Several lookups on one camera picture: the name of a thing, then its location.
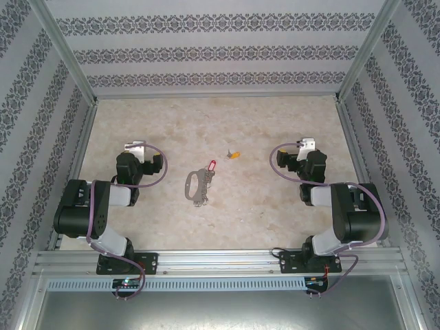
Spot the steel sheet panel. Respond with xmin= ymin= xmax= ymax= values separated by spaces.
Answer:
xmin=15 ymin=274 xmax=429 ymax=330

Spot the slotted grey cable duct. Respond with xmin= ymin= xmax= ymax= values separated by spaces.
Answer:
xmin=46 ymin=277 xmax=307 ymax=292

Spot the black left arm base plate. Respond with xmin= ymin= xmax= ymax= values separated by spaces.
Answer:
xmin=96 ymin=252 xmax=160 ymax=276

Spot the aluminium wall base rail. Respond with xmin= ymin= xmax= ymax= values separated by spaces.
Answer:
xmin=94 ymin=93 xmax=340 ymax=101

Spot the aluminium side rail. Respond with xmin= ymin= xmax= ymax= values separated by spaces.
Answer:
xmin=335 ymin=99 xmax=391 ymax=248
xmin=46 ymin=99 xmax=100 ymax=252

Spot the aluminium corner post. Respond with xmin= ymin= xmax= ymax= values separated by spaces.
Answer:
xmin=333 ymin=0 xmax=404 ymax=103
xmin=26 ymin=0 xmax=99 ymax=104

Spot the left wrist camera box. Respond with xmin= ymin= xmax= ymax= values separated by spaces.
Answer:
xmin=123 ymin=140 xmax=149 ymax=163

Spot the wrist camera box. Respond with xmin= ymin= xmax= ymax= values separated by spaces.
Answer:
xmin=296 ymin=136 xmax=318 ymax=162
xmin=123 ymin=140 xmax=149 ymax=163

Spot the small circuit board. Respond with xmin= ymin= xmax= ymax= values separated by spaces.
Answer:
xmin=112 ymin=277 xmax=144 ymax=289
xmin=305 ymin=276 xmax=329 ymax=289

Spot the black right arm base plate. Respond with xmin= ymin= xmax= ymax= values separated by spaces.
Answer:
xmin=278 ymin=250 xmax=343 ymax=275

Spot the aluminium mounting rail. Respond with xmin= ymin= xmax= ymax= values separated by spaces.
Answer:
xmin=34 ymin=249 xmax=403 ymax=276

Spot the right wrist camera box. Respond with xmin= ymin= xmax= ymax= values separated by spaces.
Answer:
xmin=296 ymin=136 xmax=318 ymax=162

